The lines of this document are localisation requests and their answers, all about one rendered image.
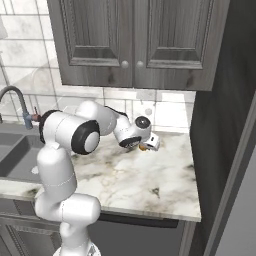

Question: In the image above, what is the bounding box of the grey wooden cupboard door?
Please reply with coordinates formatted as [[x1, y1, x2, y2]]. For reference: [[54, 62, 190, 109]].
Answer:
[[132, 0, 231, 92], [46, 0, 135, 89]]

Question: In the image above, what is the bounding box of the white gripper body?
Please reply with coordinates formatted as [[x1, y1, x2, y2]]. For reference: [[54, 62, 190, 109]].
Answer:
[[143, 140, 161, 153]]

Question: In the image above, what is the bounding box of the grey base cupboard door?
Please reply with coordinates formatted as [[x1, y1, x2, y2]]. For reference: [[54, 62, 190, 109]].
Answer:
[[0, 215, 63, 256]]

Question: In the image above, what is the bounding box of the small red tap handle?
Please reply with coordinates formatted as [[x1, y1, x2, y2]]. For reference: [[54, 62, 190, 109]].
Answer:
[[31, 106, 42, 123]]

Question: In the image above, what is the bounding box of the dark grey curved tap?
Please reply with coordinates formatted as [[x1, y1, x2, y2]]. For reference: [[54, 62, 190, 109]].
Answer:
[[0, 85, 35, 131]]

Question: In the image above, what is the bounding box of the dark grey fridge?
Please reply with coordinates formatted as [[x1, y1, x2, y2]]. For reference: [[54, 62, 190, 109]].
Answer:
[[188, 0, 256, 256]]

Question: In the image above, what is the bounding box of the dark grey base cupboard front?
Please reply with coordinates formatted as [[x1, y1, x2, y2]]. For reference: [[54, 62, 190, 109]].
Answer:
[[87, 212, 187, 256]]

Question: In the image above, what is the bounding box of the dark grey sink basin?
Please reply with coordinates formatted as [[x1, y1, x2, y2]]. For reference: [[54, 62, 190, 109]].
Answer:
[[0, 132, 46, 184]]

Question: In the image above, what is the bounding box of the grey fridge door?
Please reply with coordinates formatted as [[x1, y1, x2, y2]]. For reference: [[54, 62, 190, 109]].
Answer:
[[203, 93, 256, 256]]

